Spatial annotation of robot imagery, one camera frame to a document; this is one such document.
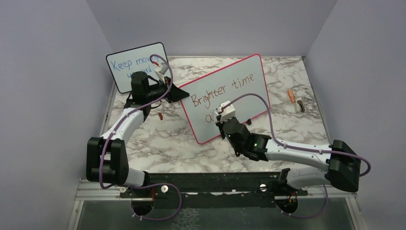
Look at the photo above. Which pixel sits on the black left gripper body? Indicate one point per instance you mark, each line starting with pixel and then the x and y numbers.
pixel 155 92

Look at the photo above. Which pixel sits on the pink framed whiteboard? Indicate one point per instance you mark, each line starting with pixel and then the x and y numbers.
pixel 245 77

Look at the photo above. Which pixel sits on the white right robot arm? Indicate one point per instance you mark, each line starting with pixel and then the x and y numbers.
pixel 335 164

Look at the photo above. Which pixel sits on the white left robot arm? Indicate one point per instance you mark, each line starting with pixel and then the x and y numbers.
pixel 107 161

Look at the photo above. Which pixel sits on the black framed written whiteboard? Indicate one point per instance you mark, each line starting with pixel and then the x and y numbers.
pixel 123 64

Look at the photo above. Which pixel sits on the orange marker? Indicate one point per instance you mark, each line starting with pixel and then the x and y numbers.
pixel 291 95

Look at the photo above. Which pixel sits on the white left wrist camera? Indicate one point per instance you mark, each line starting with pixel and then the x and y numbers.
pixel 160 71

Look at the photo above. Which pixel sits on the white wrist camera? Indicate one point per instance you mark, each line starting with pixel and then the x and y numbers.
pixel 160 71
pixel 224 112

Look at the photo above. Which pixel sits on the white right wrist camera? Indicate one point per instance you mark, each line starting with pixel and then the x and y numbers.
pixel 224 112

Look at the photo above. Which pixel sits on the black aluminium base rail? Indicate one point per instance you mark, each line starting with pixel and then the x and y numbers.
pixel 206 190

